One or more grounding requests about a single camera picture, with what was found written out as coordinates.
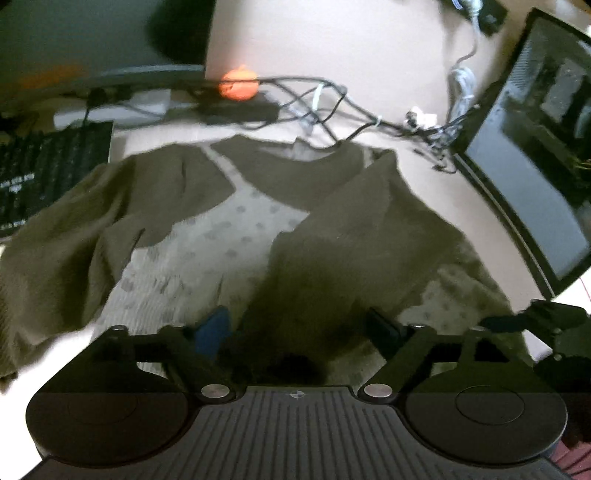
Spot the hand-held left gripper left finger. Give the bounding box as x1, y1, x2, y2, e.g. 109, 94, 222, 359
105, 306, 237, 403

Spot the olive polka dot cardigan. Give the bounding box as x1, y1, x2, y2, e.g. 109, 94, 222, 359
0, 135, 533, 389

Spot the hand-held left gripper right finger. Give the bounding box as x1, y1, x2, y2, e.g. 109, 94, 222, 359
359, 307, 506, 403

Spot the white cable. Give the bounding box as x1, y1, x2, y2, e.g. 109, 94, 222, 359
447, 25, 480, 125

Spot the black cable bundle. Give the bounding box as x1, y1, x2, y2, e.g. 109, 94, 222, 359
259, 75, 459, 174

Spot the orange foam ball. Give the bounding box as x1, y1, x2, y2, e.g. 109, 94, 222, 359
218, 67, 259, 100

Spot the black keyboard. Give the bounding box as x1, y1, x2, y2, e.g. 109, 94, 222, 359
0, 121, 115, 239

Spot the pink cloth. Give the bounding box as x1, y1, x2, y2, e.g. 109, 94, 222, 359
549, 436, 591, 480

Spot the large dark monitor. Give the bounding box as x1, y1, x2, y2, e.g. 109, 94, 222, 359
454, 7, 591, 301

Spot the black hub box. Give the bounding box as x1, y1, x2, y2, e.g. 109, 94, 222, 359
198, 95, 280, 124

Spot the grey cable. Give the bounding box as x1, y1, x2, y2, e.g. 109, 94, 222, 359
291, 84, 326, 136

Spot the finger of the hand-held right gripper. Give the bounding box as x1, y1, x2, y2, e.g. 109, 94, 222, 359
479, 299, 588, 334

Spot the grey monitor with stand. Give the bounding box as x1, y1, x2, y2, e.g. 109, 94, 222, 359
0, 0, 218, 100

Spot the black power adapter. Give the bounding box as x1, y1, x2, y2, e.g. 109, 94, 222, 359
438, 0, 509, 36

